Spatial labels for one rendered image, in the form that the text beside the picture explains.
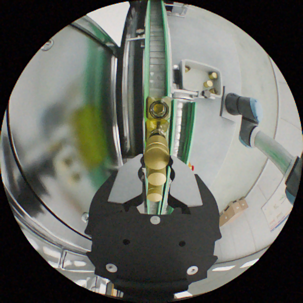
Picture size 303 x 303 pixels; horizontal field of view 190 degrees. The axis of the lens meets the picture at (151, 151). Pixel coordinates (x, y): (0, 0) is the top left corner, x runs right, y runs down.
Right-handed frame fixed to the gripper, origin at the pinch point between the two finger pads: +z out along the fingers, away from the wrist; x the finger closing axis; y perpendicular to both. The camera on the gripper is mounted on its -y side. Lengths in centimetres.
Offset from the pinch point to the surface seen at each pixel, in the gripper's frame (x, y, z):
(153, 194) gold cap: -0.1, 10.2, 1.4
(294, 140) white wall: 361, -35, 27
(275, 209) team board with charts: 362, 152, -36
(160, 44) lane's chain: 1.0, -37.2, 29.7
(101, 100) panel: -12.8, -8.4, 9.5
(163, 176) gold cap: 1.4, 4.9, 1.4
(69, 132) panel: -12.8, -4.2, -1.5
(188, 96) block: 12.4, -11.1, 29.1
